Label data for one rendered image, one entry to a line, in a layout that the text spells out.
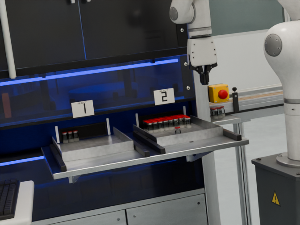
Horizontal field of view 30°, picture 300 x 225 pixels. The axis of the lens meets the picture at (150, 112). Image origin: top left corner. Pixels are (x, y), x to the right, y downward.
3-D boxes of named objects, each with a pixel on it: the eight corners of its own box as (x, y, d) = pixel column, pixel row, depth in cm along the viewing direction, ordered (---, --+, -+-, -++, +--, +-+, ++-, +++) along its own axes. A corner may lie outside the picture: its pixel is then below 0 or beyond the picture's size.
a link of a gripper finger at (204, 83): (201, 66, 203) (203, 84, 204) (193, 67, 202) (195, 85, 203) (204, 66, 200) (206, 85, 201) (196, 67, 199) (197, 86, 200)
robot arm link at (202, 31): (207, 27, 205) (208, 35, 205) (184, 29, 202) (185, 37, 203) (215, 26, 197) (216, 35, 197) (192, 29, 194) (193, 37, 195)
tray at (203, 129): (133, 132, 235) (132, 124, 235) (191, 122, 242) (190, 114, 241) (157, 147, 203) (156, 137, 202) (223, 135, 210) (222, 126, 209)
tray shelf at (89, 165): (41, 151, 228) (40, 147, 228) (202, 124, 245) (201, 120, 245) (53, 179, 182) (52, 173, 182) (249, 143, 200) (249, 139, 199)
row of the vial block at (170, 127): (147, 133, 229) (146, 122, 229) (188, 126, 234) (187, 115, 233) (148, 134, 227) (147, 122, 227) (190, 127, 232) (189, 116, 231)
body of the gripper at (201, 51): (209, 32, 205) (212, 62, 206) (183, 35, 202) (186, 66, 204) (217, 31, 197) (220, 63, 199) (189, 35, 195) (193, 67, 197)
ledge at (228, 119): (201, 122, 252) (201, 118, 251) (227, 117, 255) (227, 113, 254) (213, 126, 238) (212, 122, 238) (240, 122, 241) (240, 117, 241)
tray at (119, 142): (52, 144, 229) (52, 136, 228) (114, 134, 235) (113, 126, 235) (62, 162, 196) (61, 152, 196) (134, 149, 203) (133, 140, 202)
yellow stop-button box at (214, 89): (208, 102, 243) (206, 85, 242) (223, 99, 245) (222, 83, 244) (214, 103, 236) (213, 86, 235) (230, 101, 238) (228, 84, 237)
